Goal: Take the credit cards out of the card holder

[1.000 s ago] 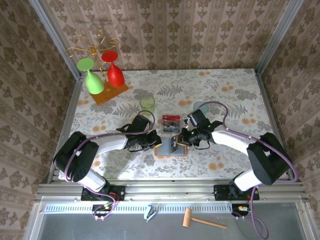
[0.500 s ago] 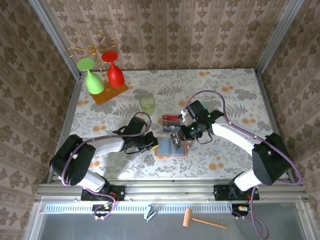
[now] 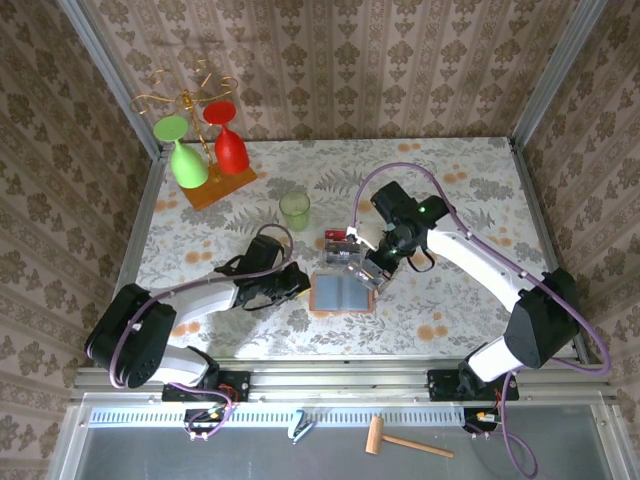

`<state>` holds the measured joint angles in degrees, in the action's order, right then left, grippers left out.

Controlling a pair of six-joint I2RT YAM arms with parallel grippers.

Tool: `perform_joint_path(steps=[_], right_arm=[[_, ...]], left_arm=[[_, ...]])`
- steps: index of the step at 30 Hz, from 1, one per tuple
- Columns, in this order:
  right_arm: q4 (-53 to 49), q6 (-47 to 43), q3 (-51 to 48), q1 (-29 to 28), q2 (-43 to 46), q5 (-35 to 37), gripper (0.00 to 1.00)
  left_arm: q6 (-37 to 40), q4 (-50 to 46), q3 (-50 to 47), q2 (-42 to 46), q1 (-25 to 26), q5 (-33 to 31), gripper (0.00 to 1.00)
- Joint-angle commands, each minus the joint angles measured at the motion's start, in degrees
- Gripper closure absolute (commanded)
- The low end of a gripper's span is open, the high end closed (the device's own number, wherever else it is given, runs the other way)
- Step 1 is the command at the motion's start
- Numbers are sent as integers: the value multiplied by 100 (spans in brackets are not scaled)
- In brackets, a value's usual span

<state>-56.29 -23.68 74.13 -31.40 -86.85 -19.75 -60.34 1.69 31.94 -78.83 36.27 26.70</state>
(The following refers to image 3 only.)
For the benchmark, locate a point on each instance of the brown leather card holder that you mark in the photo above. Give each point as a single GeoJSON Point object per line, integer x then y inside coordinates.
{"type": "Point", "coordinates": [330, 295]}

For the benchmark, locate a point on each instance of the black VIP credit card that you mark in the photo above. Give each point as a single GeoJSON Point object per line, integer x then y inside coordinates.
{"type": "Point", "coordinates": [340, 255]}

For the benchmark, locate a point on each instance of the red credit card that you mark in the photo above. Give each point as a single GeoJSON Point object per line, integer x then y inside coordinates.
{"type": "Point", "coordinates": [334, 234]}

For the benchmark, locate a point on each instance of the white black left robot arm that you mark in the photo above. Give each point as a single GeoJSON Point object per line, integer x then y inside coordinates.
{"type": "Point", "coordinates": [200, 305]}

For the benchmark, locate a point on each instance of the clear acrylic card box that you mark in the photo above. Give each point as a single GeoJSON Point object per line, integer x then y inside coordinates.
{"type": "Point", "coordinates": [330, 247]}

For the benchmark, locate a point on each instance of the green translucent plastic cup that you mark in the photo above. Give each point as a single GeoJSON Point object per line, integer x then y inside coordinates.
{"type": "Point", "coordinates": [295, 212]}

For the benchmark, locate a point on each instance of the floral patterned tablecloth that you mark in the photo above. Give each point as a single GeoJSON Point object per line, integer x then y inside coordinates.
{"type": "Point", "coordinates": [310, 160]}

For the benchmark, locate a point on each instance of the blue white plastic clip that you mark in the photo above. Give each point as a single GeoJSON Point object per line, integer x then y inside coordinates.
{"type": "Point", "coordinates": [300, 425]}

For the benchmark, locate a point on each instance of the red plastic wine glass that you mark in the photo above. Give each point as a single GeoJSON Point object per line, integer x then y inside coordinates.
{"type": "Point", "coordinates": [231, 150]}

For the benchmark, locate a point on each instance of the green plastic wine glass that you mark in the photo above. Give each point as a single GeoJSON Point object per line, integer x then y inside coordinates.
{"type": "Point", "coordinates": [189, 167]}

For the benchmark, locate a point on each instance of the black power connector block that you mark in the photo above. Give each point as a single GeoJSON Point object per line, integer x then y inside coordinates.
{"type": "Point", "coordinates": [190, 414]}
{"type": "Point", "coordinates": [470, 414]}

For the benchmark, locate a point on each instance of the small wooden mallet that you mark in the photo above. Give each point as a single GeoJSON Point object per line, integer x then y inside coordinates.
{"type": "Point", "coordinates": [374, 435]}

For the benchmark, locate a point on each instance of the grey metal shelf panel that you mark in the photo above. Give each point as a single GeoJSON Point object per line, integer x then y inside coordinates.
{"type": "Point", "coordinates": [250, 460]}

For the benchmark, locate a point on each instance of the aluminium frame rail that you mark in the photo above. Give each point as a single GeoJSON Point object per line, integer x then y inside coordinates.
{"type": "Point", "coordinates": [340, 380]}

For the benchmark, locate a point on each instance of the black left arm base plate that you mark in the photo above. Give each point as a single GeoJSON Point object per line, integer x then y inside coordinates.
{"type": "Point", "coordinates": [237, 385]}

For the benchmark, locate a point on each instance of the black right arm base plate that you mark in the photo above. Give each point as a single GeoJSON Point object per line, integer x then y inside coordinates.
{"type": "Point", "coordinates": [442, 385]}

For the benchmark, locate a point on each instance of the aluminium table side rail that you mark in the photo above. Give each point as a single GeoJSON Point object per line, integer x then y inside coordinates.
{"type": "Point", "coordinates": [541, 225]}
{"type": "Point", "coordinates": [145, 210]}

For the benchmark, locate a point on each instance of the aluminium frame post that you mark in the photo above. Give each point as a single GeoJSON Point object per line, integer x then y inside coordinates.
{"type": "Point", "coordinates": [114, 75]}
{"type": "Point", "coordinates": [557, 70]}

